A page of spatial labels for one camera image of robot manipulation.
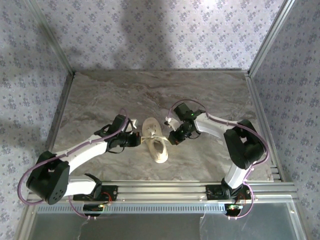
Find white shoe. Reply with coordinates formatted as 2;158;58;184
141;117;169;164

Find clear plastic panel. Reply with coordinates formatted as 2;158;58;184
29;197;305;240

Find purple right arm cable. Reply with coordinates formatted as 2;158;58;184
166;99;270;221

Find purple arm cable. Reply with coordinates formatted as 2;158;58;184
19;107;133;221
166;99;270;221

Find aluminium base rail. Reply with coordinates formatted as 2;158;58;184
27;181;297;203

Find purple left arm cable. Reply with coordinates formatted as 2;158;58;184
19;107;133;221

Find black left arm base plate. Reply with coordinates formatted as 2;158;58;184
72;184;119;202

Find red wire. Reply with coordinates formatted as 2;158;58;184
235;192;248;204
102;191;113;205

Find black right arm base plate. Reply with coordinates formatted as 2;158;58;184
205;184;252;201

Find slotted grey cable duct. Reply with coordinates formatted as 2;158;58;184
37;202;241;214

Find aluminium side rail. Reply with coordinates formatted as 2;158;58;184
44;72;77;151
244;71;288;183

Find aluminium frame post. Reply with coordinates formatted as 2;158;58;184
24;0;76;76
248;0;300;77

